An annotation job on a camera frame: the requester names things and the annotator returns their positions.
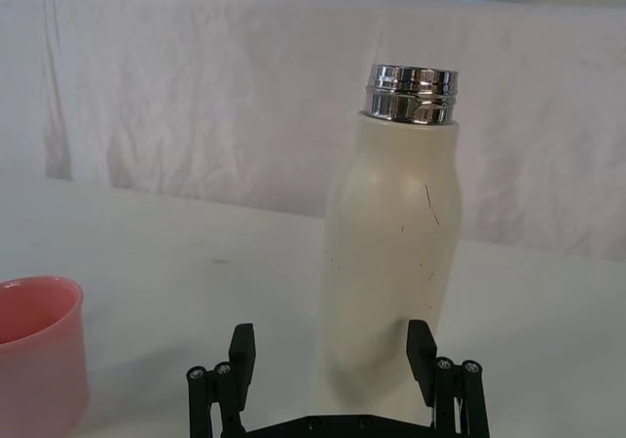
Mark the white curtain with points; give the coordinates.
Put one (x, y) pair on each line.
(195, 91)

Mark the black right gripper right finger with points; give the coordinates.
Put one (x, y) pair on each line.
(421, 355)

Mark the pink cup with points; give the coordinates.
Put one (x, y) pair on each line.
(36, 340)

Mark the cream vacuum bottle steel neck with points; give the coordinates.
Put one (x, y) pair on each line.
(391, 242)

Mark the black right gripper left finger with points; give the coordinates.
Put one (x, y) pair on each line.
(242, 360)

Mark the white table cloth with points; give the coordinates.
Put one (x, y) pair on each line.
(171, 262)

